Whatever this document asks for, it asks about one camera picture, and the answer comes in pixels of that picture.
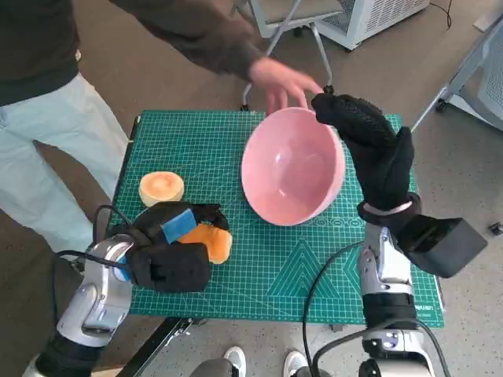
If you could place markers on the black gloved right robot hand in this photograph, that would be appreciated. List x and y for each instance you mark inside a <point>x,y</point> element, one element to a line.
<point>383,165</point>

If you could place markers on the person's left hand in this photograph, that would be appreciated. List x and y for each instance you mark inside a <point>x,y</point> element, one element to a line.
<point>279,78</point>

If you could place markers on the black left robot hand, blue tape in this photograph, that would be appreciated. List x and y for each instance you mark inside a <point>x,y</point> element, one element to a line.
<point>157,224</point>

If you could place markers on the round pale toy bread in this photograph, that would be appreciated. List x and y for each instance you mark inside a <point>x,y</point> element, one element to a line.
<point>161,187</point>

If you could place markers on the orange oblong toy bread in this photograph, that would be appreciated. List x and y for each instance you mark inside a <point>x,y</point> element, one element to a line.
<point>214,243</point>

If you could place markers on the pink bowl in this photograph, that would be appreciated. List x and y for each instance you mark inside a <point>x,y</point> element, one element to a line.
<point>291,176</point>

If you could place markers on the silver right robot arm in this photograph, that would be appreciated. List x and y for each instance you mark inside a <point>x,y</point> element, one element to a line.
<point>385,271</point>

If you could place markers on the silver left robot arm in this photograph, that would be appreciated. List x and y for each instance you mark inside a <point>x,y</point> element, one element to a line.
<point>94,298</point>

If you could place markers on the person's left forearm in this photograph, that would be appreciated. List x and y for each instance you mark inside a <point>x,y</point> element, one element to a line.
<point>228,51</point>

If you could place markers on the grey office chair on castors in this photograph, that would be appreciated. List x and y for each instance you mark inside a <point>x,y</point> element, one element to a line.
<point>334,27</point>

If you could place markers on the green cutting mat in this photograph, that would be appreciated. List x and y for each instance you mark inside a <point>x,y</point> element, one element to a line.
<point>255,267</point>

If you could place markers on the white cabinet with grille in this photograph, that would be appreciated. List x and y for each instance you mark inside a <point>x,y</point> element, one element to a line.
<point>377,15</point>

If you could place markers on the black castor wheel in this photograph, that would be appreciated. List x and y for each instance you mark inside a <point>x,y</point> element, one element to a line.
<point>496,228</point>

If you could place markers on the person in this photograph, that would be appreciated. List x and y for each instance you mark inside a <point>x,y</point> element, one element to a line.
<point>59,137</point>

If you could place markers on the dark grey leg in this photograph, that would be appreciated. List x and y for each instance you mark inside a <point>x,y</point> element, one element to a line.
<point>312,372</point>
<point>214,369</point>

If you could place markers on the white shoe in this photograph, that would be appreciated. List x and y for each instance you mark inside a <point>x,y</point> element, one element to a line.
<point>295,361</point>
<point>236,359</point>

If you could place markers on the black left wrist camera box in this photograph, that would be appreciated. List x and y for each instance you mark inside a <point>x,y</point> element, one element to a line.
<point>173,267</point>

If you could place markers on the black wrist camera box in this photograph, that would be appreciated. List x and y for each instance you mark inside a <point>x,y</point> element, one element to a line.
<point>444,247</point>
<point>173,267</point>

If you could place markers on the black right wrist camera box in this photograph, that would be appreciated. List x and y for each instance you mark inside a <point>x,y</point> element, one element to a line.
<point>444,247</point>

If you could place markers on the black metal table rail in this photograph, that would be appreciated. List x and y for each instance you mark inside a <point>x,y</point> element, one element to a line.
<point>157,341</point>

